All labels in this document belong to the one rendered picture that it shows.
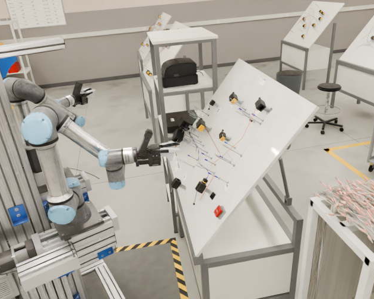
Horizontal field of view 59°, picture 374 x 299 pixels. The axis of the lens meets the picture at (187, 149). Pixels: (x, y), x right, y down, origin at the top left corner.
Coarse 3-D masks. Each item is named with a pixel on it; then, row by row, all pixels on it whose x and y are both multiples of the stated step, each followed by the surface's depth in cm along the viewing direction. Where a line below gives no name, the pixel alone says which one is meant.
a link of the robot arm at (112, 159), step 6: (102, 150) 147; (108, 150) 146; (114, 150) 146; (120, 150) 146; (102, 156) 144; (108, 156) 144; (114, 156) 144; (120, 156) 144; (102, 162) 144; (108, 162) 145; (114, 162) 145; (120, 162) 145; (108, 168) 147; (114, 168) 146
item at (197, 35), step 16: (160, 32) 293; (176, 32) 286; (192, 32) 280; (208, 32) 273; (160, 80) 263; (208, 80) 287; (160, 96) 268; (160, 112) 332; (160, 128) 340; (176, 208) 329; (176, 224) 328
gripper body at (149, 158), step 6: (156, 144) 151; (150, 150) 145; (138, 156) 150; (144, 156) 148; (150, 156) 146; (156, 156) 147; (138, 162) 148; (144, 162) 148; (150, 162) 147; (156, 162) 148
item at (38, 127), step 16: (32, 112) 135; (48, 112) 138; (32, 128) 131; (48, 128) 132; (32, 144) 136; (48, 144) 136; (48, 160) 140; (48, 176) 143; (64, 176) 149; (64, 192) 149; (64, 208) 148
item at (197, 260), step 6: (168, 162) 286; (180, 204) 230; (180, 210) 227; (186, 228) 207; (186, 234) 208; (192, 246) 193; (192, 252) 188; (192, 258) 192; (198, 258) 186; (198, 264) 188
